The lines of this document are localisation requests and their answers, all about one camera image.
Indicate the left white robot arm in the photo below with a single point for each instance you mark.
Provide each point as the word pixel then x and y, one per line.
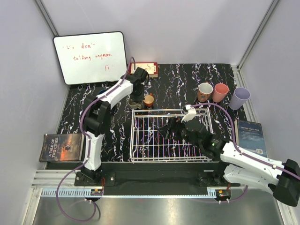
pixel 96 118

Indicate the pink plastic cup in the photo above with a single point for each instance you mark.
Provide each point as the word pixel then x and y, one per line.
pixel 220 91

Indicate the white slotted cable duct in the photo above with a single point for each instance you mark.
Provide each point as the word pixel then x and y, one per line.
pixel 72 192

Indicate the whiteboard with red writing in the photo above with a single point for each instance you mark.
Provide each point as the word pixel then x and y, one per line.
pixel 91 58

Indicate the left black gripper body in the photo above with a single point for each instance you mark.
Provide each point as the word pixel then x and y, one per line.
pixel 138 96

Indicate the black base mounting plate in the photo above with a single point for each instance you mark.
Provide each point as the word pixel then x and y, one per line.
pixel 156 179

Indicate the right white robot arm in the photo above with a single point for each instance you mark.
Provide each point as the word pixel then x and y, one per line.
pixel 281 179

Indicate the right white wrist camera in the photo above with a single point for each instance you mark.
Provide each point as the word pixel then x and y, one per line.
pixel 190 113

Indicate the orange ceramic mug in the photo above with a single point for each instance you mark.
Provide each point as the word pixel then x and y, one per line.
pixel 149 100

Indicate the red book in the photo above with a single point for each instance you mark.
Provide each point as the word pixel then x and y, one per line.
pixel 150 67

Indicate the white wire dish rack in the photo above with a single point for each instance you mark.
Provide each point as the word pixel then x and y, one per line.
pixel 148 145

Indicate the beige ceramic mug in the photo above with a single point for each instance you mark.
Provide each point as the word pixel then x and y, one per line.
pixel 135 105

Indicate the lavender plastic cup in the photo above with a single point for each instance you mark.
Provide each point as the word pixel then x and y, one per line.
pixel 239 97

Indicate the Tale of Two Cities book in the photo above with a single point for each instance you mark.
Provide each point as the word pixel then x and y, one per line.
pixel 62 148

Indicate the salmon speckled ceramic mug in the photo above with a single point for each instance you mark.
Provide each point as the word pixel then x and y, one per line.
pixel 204 91

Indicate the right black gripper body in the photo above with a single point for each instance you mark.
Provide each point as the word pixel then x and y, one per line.
pixel 181 131

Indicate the dark blue book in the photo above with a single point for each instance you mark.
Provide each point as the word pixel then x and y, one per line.
pixel 249 136

